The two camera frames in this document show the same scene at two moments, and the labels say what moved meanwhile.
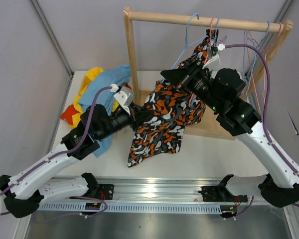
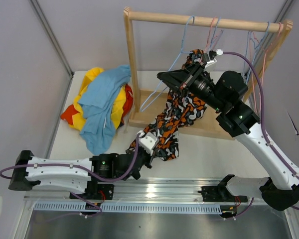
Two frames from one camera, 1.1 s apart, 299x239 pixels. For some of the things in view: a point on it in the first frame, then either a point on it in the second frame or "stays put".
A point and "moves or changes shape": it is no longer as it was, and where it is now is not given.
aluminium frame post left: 38,9 stays put
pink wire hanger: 253,79 → 281,24
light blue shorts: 119,75 stays put
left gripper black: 136,118 → 148,163
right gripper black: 182,77 stays put
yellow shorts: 90,74 stays put
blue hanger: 255,56 → 269,24
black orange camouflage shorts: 159,130 moves or changes shape
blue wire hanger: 186,46 → 182,52
